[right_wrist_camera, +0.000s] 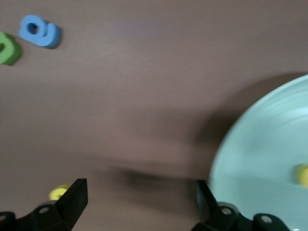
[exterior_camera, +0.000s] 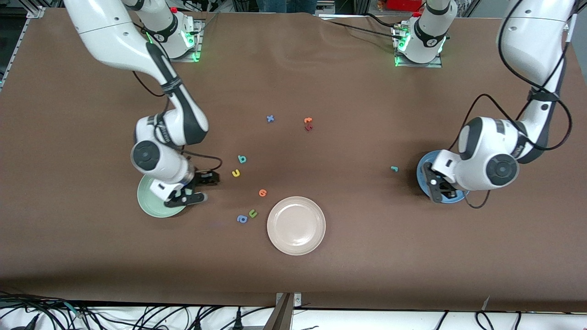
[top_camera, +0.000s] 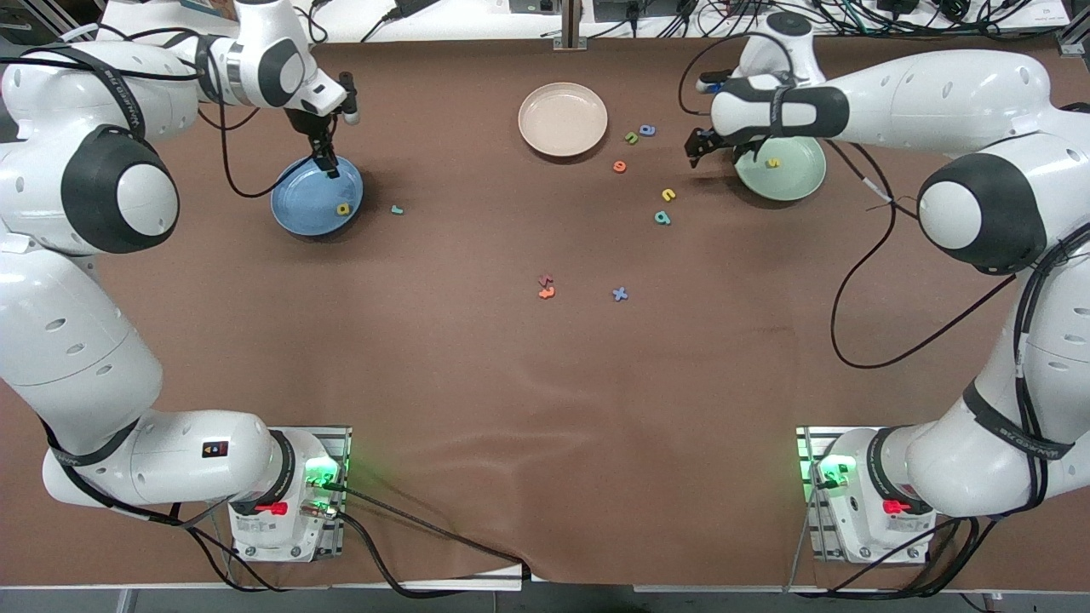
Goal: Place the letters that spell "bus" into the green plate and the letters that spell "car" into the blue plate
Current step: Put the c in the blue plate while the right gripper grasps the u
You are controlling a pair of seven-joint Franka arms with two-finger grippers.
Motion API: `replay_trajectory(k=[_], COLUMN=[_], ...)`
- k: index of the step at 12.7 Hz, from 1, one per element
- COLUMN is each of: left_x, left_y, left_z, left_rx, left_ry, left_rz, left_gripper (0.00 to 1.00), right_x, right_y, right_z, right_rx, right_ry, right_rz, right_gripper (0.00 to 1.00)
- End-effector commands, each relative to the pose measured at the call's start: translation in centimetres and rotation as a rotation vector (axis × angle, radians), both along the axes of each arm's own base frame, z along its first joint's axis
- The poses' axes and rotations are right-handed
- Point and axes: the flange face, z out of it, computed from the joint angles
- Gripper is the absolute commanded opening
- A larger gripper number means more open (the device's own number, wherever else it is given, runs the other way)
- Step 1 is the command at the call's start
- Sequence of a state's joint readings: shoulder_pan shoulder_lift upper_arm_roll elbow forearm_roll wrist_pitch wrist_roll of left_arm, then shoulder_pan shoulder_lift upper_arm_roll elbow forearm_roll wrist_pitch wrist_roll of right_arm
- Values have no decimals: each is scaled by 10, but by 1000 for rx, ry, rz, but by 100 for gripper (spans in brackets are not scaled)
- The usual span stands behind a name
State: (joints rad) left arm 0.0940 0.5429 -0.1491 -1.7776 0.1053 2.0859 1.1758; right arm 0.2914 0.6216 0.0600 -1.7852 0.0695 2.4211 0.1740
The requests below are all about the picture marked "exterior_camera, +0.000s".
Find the light green plate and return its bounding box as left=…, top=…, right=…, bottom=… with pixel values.
left=137, top=174, right=188, bottom=218

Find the blue plate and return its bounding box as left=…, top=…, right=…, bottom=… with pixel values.
left=416, top=150, right=471, bottom=204

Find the beige plate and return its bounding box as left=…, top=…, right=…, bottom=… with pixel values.
left=266, top=196, right=327, bottom=256

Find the red box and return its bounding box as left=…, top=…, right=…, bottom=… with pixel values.
left=385, top=0, right=425, bottom=12

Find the person in blue jeans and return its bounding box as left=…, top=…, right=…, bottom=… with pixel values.
left=257, top=0, right=317, bottom=14

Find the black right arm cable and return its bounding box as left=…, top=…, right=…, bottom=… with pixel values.
left=132, top=69, right=224, bottom=175

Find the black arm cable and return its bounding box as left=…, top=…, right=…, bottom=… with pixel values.
left=132, top=69, right=224, bottom=175
left=449, top=0, right=579, bottom=209

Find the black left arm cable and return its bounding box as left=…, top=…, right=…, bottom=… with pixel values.
left=449, top=0, right=579, bottom=209

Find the grey metal table bracket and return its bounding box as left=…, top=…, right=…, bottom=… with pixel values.
left=262, top=292, right=303, bottom=330

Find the green cable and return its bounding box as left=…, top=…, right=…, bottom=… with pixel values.
left=62, top=300, right=90, bottom=318

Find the black cable on table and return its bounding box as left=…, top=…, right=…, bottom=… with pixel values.
left=328, top=14, right=404, bottom=37

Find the aluminium side rail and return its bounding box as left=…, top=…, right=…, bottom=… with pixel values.
left=0, top=18, right=28, bottom=92

